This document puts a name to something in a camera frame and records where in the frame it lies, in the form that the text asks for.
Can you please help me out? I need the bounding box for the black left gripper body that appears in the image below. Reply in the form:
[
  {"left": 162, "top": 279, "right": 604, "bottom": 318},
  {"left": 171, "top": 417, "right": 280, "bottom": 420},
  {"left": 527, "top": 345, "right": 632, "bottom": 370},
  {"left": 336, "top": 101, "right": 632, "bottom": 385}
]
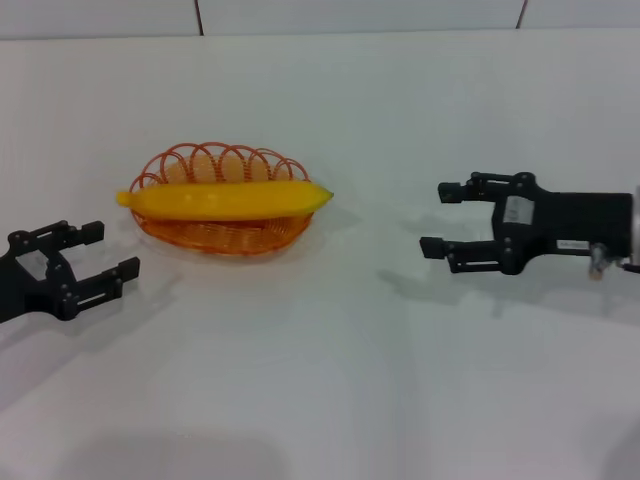
[{"left": 0, "top": 243, "right": 77, "bottom": 324}]

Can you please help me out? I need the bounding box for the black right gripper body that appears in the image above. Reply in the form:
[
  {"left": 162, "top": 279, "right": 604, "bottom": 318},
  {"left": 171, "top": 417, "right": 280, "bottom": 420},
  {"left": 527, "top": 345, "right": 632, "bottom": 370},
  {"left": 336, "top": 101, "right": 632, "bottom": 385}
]
[{"left": 491, "top": 173, "right": 635, "bottom": 276}]

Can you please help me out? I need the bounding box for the orange wire basket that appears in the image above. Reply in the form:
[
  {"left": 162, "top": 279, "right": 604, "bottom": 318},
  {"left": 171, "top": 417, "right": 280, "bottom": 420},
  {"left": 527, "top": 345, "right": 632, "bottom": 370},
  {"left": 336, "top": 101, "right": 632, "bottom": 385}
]
[{"left": 128, "top": 141, "right": 317, "bottom": 256}]

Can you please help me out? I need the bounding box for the yellow banana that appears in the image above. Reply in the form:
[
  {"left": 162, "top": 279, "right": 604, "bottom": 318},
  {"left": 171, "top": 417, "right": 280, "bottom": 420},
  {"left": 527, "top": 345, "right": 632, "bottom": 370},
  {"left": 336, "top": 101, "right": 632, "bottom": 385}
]
[{"left": 116, "top": 180, "right": 335, "bottom": 222}]

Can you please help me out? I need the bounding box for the right wrist cable plug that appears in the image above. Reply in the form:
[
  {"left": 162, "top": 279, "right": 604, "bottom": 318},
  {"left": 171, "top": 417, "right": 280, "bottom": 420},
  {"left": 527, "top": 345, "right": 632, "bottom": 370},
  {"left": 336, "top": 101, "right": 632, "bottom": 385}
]
[{"left": 587, "top": 243, "right": 640, "bottom": 279}]

